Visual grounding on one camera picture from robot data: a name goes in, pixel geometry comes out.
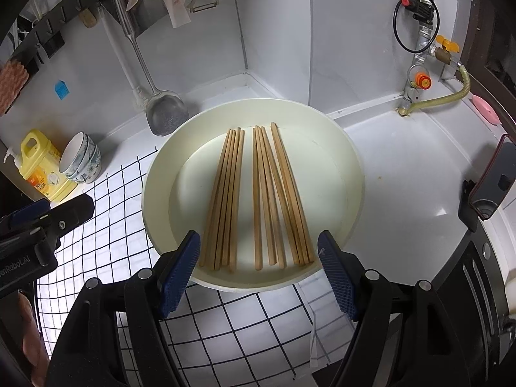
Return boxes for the pink soap dish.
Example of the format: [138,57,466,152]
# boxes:
[471,94,501,124]

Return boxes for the black red gas valve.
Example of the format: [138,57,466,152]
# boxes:
[403,0,436,21]

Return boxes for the orange scrubber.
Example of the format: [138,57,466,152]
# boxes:
[0,60,31,117]

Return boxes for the black cable loop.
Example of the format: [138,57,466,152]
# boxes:
[393,0,440,55]

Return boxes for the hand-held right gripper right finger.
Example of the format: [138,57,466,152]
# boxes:
[317,230,472,387]

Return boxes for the wall hook rail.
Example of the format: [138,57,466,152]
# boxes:
[8,0,125,73]

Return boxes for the yellow dish soap bottle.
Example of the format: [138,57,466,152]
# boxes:
[3,129,79,204]

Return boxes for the row of wooden chopsticks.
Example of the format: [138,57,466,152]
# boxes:
[199,122,315,273]

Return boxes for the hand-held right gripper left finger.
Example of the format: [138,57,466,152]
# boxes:
[47,230,201,387]

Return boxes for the metal spatula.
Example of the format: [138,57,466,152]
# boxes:
[110,0,190,137]

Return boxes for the white dish brush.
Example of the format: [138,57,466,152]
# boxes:
[99,6,148,107]

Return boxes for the cream round basin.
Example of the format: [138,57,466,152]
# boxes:
[142,99,365,293]

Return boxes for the yellow handle gas valve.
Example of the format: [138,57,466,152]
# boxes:
[429,34,460,63]

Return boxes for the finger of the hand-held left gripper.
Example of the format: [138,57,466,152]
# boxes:
[48,193,95,236]
[0,199,52,228]

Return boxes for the blue floral ceramic bowl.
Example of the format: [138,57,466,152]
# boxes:
[66,141,100,180]
[59,131,94,176]
[70,151,103,184]

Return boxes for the person's left hand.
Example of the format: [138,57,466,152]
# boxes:
[16,290,51,387]

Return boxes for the black smartphone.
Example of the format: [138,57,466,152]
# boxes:
[470,133,516,222]

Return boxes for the yellowish gas hose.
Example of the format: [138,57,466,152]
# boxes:
[399,64,472,115]

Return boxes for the white grid cloth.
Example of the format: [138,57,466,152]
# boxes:
[34,147,335,387]

